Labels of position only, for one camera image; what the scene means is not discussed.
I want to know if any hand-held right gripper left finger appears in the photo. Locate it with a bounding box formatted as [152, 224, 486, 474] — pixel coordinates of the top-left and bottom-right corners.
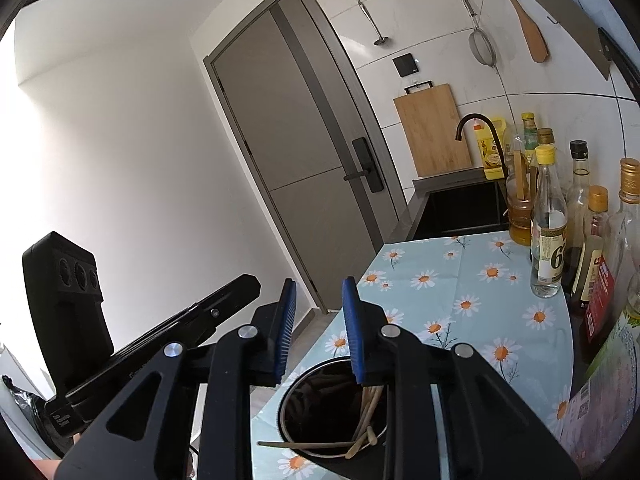
[55, 278, 298, 480]

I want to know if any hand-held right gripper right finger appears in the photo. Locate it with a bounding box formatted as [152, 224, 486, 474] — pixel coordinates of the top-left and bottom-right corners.
[341, 276, 581, 480]

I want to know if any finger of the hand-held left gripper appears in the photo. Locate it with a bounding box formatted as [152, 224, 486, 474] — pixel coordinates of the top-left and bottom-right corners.
[107, 274, 262, 376]

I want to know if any group of wooden chopsticks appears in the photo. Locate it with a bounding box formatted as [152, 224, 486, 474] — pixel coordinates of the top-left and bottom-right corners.
[257, 372, 388, 461]

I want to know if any black cup with metal rim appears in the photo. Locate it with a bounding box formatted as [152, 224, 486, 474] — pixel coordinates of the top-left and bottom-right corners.
[274, 357, 395, 480]

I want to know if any person's left forearm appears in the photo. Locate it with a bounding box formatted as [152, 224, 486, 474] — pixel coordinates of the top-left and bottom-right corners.
[35, 457, 63, 480]

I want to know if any black trash bag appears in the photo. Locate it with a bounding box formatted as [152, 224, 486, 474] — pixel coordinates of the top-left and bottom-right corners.
[0, 375, 51, 461]

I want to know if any blue daisy print tablecloth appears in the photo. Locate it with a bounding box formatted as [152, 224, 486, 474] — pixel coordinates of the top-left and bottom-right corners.
[250, 232, 573, 480]

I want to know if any black sink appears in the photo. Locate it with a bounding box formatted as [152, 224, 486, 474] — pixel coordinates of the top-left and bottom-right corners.
[412, 177, 511, 241]

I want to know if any grey door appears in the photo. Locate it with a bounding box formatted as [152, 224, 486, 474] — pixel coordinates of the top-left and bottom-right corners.
[202, 0, 416, 313]

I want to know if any amber honey jar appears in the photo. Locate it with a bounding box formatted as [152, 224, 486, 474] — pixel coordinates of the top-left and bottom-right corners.
[504, 122, 538, 247]

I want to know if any wooden cutting board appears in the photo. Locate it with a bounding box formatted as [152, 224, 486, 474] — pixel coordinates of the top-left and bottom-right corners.
[393, 80, 473, 179]

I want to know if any yellow plastic bottle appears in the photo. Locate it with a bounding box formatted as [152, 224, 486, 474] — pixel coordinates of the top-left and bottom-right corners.
[480, 116, 508, 181]

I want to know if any clear liquor bottle yellow cap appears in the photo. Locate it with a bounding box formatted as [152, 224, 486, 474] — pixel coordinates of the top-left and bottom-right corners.
[530, 145, 568, 298]

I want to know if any black curved faucet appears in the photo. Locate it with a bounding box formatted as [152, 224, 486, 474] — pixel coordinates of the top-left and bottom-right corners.
[455, 113, 511, 181]

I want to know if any red label bottle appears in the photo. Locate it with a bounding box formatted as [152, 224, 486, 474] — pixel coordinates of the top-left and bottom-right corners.
[582, 252, 617, 346]

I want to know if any dark sauce bottle gold cap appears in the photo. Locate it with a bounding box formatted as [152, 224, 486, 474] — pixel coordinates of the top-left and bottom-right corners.
[570, 185, 613, 311]

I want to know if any green bottle yellow cap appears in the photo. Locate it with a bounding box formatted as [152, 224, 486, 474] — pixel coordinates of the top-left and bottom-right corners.
[520, 112, 538, 151]

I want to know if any clear bottle black cap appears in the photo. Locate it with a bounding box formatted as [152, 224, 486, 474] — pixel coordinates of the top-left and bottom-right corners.
[562, 140, 593, 311]

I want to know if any metal ladle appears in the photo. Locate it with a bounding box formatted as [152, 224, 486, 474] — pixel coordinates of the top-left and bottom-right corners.
[356, 0, 391, 47]

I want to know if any large clear bottle gold cap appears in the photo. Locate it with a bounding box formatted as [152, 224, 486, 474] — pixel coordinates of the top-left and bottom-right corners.
[607, 157, 640, 286]

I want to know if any metal mesh strainer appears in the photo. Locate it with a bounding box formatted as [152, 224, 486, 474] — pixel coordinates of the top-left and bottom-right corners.
[456, 0, 499, 67]

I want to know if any wooden spatula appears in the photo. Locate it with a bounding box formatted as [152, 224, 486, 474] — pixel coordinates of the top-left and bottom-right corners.
[482, 0, 549, 63]

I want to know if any black door lock handle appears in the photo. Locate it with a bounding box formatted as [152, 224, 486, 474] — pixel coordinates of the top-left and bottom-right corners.
[344, 136, 386, 193]

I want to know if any black wall switch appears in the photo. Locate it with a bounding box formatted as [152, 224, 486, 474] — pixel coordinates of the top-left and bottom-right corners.
[392, 52, 421, 77]

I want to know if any steel cleaver black handle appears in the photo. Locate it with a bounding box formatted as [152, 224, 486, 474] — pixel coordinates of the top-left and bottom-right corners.
[517, 0, 640, 106]

